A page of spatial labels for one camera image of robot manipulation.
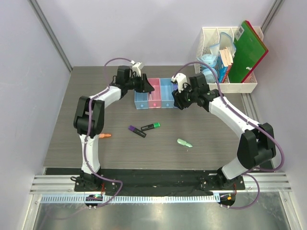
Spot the clear blue zip bag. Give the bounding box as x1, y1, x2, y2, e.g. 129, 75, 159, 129
209, 32, 236, 57

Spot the light green mini highlighter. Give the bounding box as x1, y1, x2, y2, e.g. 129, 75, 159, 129
177, 138, 193, 148

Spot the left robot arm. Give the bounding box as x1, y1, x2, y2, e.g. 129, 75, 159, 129
71, 62, 154, 192

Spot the green plastic folder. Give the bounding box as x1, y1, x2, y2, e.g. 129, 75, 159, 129
228, 20, 268, 83

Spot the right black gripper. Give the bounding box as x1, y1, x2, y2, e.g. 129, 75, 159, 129
172, 82, 198, 111

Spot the purple cable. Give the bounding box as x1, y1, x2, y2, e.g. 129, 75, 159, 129
172, 62, 286, 210
83, 57, 123, 208

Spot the green cap black highlighter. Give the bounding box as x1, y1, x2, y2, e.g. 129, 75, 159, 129
141, 123, 160, 131

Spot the lower blue tape dispenser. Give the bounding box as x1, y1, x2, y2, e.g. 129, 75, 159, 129
202, 68, 218, 84

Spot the purple drawer box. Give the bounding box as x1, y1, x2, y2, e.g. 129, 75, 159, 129
173, 83, 178, 91

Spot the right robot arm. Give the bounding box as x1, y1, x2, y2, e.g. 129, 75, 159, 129
171, 73, 276, 189

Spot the corner aluminium post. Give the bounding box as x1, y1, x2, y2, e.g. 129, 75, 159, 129
28, 0, 73, 73
260, 0, 285, 33

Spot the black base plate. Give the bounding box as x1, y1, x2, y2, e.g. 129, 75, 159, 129
71, 169, 245, 196

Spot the slotted cable duct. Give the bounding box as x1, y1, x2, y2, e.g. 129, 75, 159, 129
40, 194, 220, 204

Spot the white plastic organizer basket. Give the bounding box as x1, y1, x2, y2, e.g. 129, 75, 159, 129
196, 27, 258, 93

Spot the orange mini highlighter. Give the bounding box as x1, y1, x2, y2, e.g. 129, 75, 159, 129
99, 133, 112, 138

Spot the wooden sticks bundle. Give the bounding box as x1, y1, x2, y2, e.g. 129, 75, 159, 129
219, 47, 233, 67

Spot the blue red card box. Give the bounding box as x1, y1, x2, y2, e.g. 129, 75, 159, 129
216, 54, 230, 83

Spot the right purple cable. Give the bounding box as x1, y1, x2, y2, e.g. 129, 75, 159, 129
172, 62, 286, 210

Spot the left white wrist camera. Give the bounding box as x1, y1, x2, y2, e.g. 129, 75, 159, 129
131, 62, 144, 77

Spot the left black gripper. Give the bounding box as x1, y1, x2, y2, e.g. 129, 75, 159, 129
126, 73, 155, 93

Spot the right corner aluminium post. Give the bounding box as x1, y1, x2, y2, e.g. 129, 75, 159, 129
260, 0, 285, 33

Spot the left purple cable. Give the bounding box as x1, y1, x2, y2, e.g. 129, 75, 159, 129
83, 57, 123, 208

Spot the pink drawer box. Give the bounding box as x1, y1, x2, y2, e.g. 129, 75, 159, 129
148, 78, 162, 108

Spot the purple cap black highlighter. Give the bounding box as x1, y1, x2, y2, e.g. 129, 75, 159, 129
128, 126, 146, 138

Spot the left corner aluminium post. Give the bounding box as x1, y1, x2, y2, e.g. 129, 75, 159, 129
28, 0, 73, 73

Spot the light blue drawer box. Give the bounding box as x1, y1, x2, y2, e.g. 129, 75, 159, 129
134, 92, 149, 110

